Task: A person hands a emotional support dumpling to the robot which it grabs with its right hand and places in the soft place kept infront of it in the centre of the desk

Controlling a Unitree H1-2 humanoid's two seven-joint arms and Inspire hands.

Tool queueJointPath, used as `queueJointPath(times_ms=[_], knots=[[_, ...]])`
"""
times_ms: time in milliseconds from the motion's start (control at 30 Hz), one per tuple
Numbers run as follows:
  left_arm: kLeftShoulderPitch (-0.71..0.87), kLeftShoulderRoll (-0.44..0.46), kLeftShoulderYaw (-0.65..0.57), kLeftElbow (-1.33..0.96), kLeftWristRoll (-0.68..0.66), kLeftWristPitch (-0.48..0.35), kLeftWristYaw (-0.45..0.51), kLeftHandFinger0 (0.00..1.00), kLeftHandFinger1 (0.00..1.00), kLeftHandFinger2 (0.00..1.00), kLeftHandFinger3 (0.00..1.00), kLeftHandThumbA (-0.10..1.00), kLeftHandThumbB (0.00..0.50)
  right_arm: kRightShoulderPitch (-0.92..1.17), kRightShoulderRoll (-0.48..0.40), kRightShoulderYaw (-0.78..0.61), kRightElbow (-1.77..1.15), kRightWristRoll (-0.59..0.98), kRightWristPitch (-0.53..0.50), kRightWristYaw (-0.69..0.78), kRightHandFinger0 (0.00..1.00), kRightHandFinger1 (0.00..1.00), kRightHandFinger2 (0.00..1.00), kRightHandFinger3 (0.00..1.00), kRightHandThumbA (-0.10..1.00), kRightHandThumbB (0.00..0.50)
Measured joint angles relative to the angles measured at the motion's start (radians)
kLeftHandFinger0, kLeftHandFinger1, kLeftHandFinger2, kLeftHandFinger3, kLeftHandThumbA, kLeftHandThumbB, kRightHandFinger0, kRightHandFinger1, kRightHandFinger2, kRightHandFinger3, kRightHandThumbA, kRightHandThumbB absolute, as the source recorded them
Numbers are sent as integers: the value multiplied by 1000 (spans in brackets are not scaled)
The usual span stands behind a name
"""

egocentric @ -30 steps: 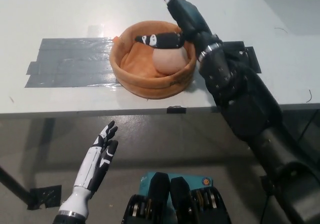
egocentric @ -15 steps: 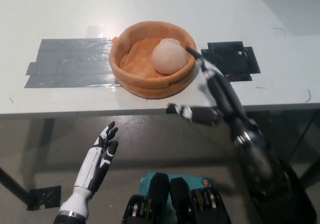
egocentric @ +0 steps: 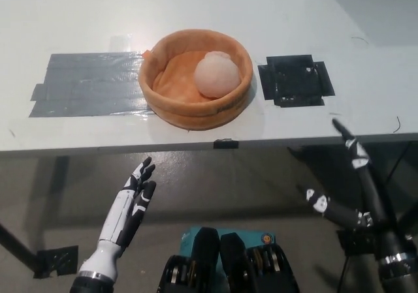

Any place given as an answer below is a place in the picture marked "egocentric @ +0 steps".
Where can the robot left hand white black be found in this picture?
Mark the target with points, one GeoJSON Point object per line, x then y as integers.
{"type": "Point", "coordinates": [122, 214]}

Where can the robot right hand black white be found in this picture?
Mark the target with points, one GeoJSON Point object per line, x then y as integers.
{"type": "Point", "coordinates": [375, 201]}

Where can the pale pink plush dumpling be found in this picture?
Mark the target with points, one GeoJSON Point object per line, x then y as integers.
{"type": "Point", "coordinates": [216, 76]}

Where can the robot torso black teal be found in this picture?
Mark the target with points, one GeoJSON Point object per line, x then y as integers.
{"type": "Point", "coordinates": [225, 263]}

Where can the black floor tape patch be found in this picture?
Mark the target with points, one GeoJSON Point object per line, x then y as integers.
{"type": "Point", "coordinates": [57, 262]}

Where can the black diagonal table brace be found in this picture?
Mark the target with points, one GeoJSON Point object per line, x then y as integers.
{"type": "Point", "coordinates": [18, 244]}

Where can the small black tape tab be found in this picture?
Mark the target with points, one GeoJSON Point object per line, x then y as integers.
{"type": "Point", "coordinates": [226, 143]}

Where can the orange plush round basket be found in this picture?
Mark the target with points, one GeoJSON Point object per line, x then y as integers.
{"type": "Point", "coordinates": [170, 87]}

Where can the black tape square patch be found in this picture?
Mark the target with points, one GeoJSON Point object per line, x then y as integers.
{"type": "Point", "coordinates": [295, 81]}

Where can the grey duct tape patch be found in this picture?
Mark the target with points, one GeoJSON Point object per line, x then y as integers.
{"type": "Point", "coordinates": [91, 84]}

